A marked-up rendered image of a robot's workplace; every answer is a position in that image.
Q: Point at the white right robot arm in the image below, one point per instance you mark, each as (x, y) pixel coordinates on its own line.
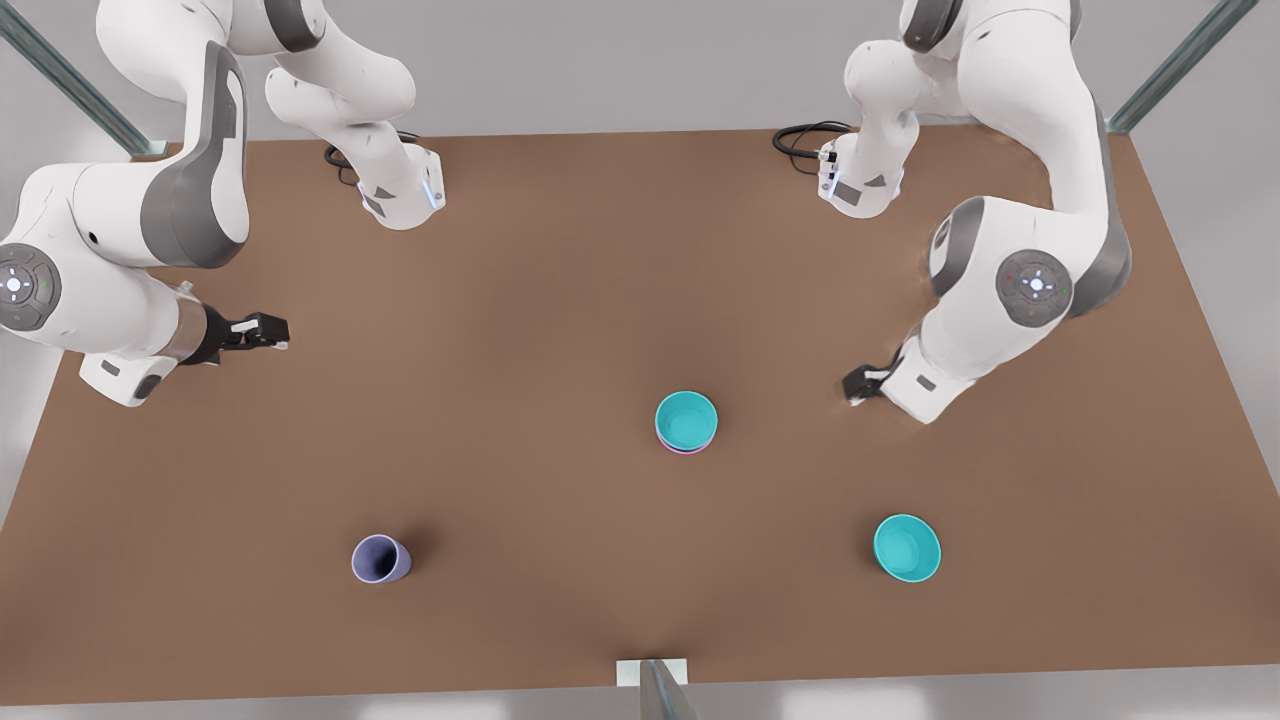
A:
(120, 215)

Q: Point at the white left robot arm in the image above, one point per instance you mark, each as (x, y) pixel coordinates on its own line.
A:
(1010, 120)

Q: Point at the teal bowl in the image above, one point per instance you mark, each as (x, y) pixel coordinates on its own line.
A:
(686, 418)
(907, 547)

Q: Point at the pink bowl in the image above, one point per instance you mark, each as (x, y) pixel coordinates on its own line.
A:
(686, 452)

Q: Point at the purple cup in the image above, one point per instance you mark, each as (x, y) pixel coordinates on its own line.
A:
(380, 559)

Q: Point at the silver frame post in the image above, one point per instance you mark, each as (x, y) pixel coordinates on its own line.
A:
(660, 690)
(1180, 65)
(70, 80)

